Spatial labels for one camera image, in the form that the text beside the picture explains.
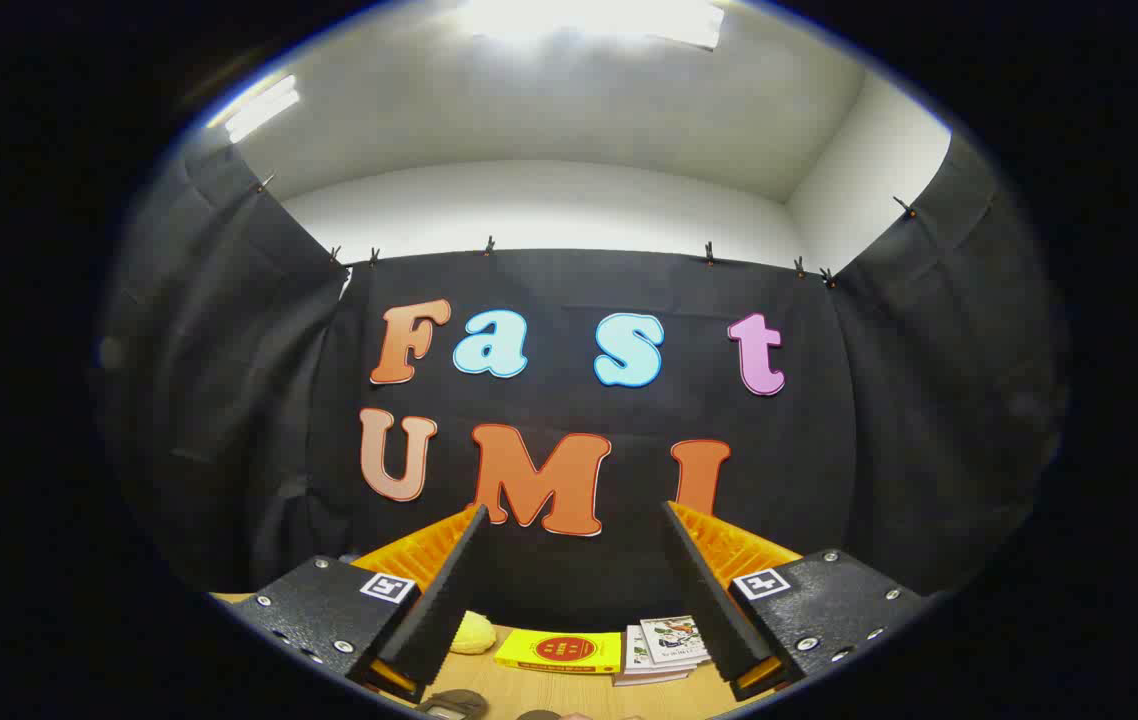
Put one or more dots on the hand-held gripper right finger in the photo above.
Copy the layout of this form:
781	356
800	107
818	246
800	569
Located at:
709	600

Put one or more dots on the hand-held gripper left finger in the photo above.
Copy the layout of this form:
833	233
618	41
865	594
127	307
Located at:
444	600

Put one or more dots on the yellow bread-shaped plush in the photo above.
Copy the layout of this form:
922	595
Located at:
475	634

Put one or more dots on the white paperback book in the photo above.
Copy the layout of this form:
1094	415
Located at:
635	650

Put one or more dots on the brown-spined paperback book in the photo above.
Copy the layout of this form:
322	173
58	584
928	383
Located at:
644	678

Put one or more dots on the yellow book with red circle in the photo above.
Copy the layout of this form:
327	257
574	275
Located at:
559	650

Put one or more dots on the black backdrop cloth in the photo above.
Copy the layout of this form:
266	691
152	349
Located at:
569	290

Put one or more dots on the row of black clips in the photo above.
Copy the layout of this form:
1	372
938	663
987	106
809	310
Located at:
489	245

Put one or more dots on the narrow ceiling light panel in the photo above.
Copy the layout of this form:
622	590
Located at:
261	108

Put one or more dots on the wide ceiling light panel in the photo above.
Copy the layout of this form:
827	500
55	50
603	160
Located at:
589	18

